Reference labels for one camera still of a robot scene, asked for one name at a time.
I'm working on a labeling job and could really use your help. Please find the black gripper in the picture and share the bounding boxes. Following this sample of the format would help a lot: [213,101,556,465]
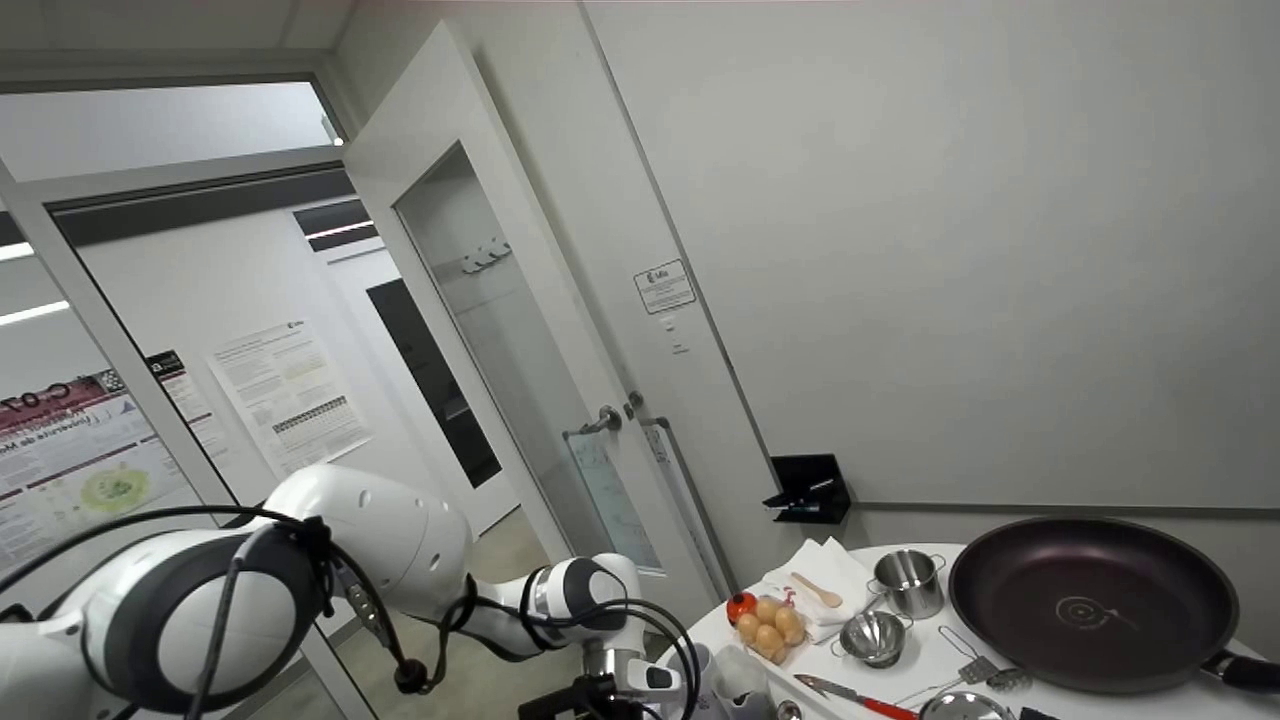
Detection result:
[514,670,630,720]

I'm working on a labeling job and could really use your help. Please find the wooden utensil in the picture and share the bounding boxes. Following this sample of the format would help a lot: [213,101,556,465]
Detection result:
[784,572,849,613]

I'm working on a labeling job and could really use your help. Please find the white paper napkins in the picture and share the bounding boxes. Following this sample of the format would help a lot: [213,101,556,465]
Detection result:
[764,536,883,633]

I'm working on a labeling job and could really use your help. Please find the small steel bowl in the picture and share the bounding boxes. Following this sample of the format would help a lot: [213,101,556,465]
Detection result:
[834,604,911,670]

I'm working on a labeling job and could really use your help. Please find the small steel cup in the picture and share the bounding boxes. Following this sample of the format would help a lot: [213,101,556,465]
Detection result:
[871,548,946,623]

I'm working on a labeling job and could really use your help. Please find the white text poster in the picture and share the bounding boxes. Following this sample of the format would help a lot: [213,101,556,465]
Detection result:
[202,316,377,471]

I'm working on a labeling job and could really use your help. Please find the small white notice sign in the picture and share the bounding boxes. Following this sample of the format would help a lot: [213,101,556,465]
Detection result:
[628,255,698,319]

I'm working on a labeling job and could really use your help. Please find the black frying pan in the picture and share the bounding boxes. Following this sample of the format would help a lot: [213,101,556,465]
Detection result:
[945,515,1280,699]

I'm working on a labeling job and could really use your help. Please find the red and green poster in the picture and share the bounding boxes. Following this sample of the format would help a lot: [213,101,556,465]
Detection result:
[0,370,202,574]

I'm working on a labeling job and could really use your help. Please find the white door with window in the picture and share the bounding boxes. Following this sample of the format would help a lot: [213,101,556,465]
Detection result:
[336,14,784,633]

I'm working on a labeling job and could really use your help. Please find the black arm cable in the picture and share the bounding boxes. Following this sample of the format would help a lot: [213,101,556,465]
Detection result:
[0,500,705,720]

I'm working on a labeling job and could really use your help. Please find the metal door handle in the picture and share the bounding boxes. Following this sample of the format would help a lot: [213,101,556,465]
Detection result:
[556,386,651,446]

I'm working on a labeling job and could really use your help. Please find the black wall bracket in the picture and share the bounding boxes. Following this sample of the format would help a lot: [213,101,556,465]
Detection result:
[759,451,855,528]

